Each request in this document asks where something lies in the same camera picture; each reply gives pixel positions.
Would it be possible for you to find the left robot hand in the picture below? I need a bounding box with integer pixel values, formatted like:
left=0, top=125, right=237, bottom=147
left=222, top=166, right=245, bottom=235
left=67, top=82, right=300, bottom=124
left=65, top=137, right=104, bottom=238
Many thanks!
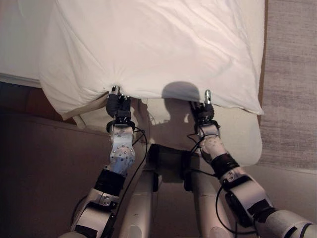
left=106, top=85, right=132, bottom=122

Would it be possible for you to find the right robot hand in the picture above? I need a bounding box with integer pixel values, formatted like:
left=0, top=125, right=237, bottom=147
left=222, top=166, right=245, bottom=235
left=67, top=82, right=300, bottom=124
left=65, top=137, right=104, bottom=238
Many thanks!
left=189, top=89, right=215, bottom=124

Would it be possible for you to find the large white pillow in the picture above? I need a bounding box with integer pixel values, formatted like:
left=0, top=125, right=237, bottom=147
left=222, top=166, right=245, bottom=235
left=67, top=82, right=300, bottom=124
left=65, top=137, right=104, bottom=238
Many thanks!
left=38, top=0, right=265, bottom=121

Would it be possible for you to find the dark brown bed base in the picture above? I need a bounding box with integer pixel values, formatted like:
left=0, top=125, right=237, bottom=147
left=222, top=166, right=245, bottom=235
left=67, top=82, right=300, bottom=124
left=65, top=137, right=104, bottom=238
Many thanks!
left=0, top=80, right=78, bottom=126

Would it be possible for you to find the white bed sheet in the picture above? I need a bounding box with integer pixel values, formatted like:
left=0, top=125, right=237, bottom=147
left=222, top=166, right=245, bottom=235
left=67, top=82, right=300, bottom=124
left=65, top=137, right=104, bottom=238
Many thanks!
left=0, top=0, right=59, bottom=87

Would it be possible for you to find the black robot waist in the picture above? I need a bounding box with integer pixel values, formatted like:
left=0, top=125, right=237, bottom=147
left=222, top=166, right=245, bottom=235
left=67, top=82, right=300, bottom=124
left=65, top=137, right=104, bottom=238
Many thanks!
left=145, top=143, right=200, bottom=191

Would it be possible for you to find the silver right robot leg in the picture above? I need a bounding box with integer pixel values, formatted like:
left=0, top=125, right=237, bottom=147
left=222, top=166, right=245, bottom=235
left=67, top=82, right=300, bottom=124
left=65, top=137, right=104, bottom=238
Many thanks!
left=183, top=171, right=225, bottom=238

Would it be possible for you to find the silver robot leg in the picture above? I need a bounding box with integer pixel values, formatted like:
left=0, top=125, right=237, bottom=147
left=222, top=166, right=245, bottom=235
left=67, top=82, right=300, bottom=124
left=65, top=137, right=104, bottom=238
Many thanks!
left=183, top=171, right=225, bottom=238
left=120, top=170, right=162, bottom=238

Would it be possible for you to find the silver left robot leg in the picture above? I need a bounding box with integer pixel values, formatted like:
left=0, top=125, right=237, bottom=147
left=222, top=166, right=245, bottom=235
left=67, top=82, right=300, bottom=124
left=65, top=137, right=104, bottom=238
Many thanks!
left=120, top=170, right=162, bottom=238

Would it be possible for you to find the brown wooden headboard edge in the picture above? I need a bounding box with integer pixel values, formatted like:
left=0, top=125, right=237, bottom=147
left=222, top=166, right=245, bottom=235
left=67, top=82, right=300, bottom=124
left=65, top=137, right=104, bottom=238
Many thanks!
left=257, top=0, right=270, bottom=127

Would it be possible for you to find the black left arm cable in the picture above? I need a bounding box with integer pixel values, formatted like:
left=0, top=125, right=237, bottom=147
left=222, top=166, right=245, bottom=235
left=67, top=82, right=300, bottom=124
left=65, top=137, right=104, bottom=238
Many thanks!
left=115, top=126, right=148, bottom=226

